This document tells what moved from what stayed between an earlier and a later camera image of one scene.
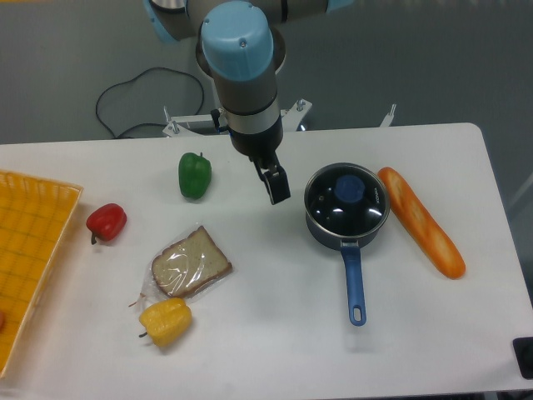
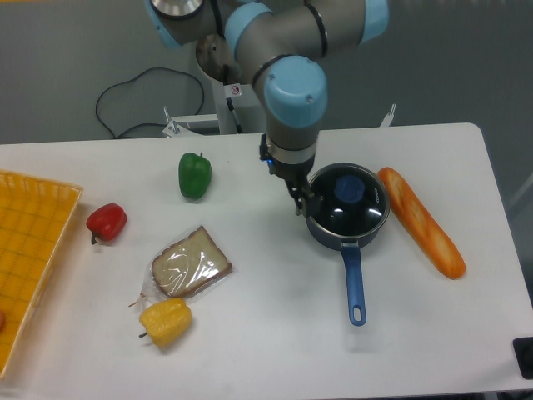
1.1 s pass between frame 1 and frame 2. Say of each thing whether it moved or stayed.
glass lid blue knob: stayed
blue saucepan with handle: stayed
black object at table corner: stayed
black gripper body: moved
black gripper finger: moved
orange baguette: stayed
